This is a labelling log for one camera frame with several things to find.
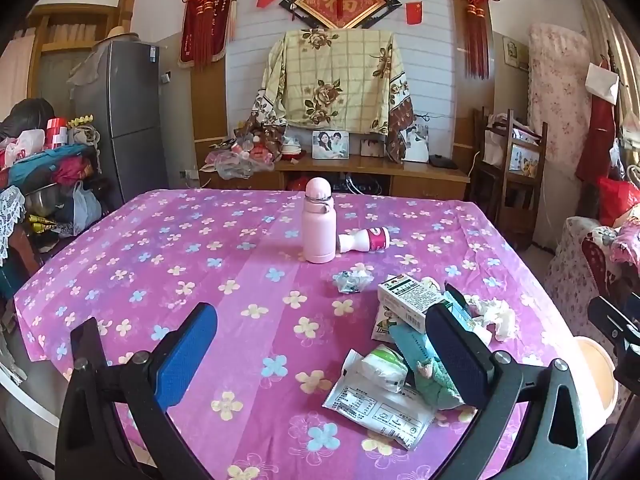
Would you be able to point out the pink thermos bottle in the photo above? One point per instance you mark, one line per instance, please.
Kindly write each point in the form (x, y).
(318, 230)

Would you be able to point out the pile of clothes and bags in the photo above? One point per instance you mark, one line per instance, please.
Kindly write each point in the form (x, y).
(45, 170)

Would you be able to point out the white plastic bag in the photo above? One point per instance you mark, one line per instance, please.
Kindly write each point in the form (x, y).
(87, 210)

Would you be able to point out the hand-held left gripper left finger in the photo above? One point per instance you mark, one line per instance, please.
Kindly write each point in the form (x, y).
(185, 355)

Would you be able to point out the white tissue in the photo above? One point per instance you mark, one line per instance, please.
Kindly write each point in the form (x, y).
(495, 317)

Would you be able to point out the white plastic food packet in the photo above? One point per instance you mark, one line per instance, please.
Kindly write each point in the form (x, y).
(370, 410)

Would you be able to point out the pink floral tablecloth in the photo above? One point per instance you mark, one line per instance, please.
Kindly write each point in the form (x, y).
(200, 260)

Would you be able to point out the white milk carton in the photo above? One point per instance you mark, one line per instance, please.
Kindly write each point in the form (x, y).
(405, 300)

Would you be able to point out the clear plastic bags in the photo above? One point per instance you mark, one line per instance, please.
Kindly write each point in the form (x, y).
(235, 165)

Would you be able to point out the red hanging garment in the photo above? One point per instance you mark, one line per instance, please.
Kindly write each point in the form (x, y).
(597, 135)

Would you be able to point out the yellow floral cloth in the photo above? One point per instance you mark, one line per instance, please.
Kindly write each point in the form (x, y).
(335, 80)

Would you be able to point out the green white tissue pack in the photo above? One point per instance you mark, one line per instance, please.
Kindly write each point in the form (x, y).
(382, 370)

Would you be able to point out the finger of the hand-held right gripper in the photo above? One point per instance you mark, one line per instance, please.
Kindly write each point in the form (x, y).
(607, 316)

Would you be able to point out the small photo frame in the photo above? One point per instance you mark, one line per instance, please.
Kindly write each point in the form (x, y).
(372, 147)

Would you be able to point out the dark wooden chair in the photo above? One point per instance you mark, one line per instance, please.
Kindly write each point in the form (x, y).
(520, 210)

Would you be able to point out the grey refrigerator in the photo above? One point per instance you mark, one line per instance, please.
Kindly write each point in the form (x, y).
(125, 125)

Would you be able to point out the wedding photo frame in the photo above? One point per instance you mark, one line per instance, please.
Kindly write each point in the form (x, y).
(417, 142)

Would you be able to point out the wooden door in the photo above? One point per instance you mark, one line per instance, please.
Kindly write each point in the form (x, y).
(50, 60)

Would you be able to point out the wooden cabinet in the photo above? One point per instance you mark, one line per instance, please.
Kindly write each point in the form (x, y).
(425, 180)

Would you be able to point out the white blue medicine box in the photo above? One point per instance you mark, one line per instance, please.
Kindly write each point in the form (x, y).
(462, 316)

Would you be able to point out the green crumpled wrapper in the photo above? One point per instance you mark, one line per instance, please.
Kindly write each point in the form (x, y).
(435, 382)

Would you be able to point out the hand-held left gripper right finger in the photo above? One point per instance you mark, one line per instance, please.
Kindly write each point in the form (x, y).
(457, 355)

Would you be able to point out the red fringed banner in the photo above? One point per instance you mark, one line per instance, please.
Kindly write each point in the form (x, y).
(192, 40)

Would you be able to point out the crumpled plastic wrapper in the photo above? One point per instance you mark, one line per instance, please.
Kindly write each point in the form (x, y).
(352, 281)

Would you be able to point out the red plastic bag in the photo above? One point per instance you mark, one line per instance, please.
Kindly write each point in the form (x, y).
(617, 200)

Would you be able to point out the sofa with floral cover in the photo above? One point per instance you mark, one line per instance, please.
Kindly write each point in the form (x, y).
(570, 260)

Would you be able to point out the floral covered mattress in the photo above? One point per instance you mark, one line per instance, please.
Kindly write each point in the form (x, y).
(557, 85)

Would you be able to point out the straw hat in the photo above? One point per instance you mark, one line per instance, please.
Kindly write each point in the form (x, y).
(121, 34)

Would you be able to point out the white yogurt bottle pink label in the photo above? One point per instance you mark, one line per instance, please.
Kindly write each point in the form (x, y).
(370, 240)

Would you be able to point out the couple photo frame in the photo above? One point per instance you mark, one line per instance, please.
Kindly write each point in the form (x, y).
(330, 145)

